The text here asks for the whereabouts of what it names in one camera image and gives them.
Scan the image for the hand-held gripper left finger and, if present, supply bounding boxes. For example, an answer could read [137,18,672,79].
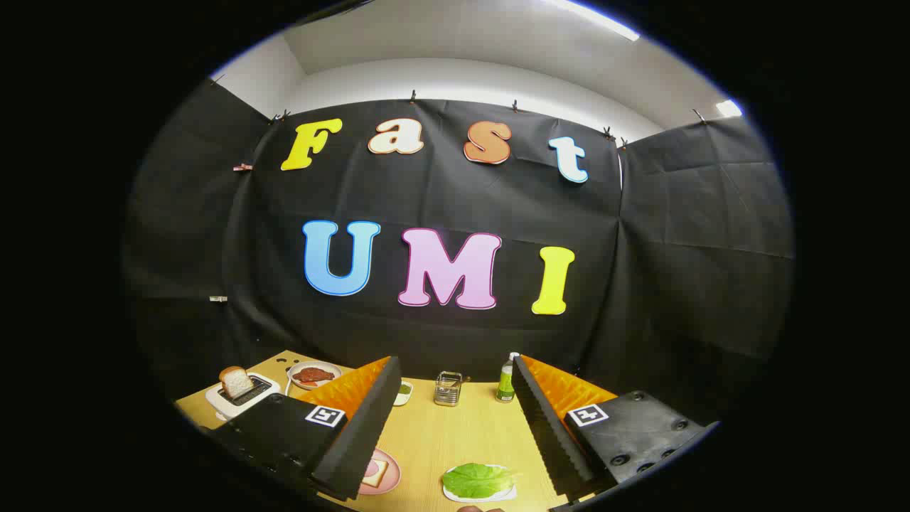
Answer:
[206,356,403,502]

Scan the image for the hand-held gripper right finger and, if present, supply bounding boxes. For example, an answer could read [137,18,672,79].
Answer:
[510,354,720,502]

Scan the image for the green lettuce leaf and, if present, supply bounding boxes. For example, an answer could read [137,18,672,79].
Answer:
[444,462,522,499]

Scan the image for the toast bread slice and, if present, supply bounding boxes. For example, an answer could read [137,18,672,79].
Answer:
[219,366,255,399]

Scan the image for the pink plate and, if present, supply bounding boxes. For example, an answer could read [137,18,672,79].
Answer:
[359,448,402,496]

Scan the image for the green label bottle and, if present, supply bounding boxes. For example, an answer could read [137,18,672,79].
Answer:
[496,352,520,403]

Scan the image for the white plate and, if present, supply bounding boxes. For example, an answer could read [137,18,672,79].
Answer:
[442,464,518,503]

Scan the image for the grey plate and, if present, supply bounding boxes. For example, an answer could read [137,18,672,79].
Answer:
[287,361,343,390]

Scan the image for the white toaster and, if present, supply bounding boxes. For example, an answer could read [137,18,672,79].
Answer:
[205,372,282,420]

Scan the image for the black backdrop cloth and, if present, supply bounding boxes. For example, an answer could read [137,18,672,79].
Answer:
[121,78,796,427]

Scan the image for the metal wire rack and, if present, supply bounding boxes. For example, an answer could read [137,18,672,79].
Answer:
[434,371,463,407]

